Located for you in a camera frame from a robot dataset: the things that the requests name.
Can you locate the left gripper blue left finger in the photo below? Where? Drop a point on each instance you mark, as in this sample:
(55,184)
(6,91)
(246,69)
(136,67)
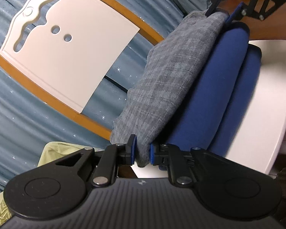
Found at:
(109,160)

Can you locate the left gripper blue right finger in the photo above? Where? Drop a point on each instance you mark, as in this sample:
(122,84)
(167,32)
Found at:
(176,161)

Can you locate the grey plaid shorts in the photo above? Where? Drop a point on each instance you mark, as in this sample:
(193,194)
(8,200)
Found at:
(172,67)

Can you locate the green covered sofa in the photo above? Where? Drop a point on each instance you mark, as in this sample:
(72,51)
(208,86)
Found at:
(56,150)

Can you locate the folded navy blue garment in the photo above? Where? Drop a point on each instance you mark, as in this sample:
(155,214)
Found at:
(211,112)

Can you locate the blue star curtain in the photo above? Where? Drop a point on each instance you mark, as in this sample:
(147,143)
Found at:
(61,50)

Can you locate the white wooden chair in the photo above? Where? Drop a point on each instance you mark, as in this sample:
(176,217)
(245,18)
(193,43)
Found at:
(27,123)

